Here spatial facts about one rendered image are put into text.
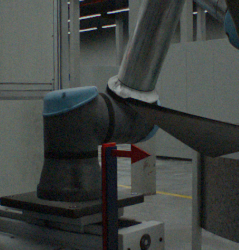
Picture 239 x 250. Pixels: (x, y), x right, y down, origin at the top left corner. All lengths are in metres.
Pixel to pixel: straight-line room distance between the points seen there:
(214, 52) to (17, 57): 8.43
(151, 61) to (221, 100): 9.48
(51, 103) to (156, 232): 0.34
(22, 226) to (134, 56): 0.44
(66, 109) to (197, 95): 9.95
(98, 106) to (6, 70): 1.36
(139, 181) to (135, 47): 6.26
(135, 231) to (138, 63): 0.35
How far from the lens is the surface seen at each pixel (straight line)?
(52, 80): 2.78
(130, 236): 1.14
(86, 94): 1.23
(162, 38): 1.23
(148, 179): 7.49
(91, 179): 1.23
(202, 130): 0.65
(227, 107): 10.63
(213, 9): 0.89
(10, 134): 2.59
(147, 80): 1.26
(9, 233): 1.36
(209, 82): 10.92
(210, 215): 3.08
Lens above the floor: 1.25
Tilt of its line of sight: 3 degrees down
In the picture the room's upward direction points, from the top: 1 degrees counter-clockwise
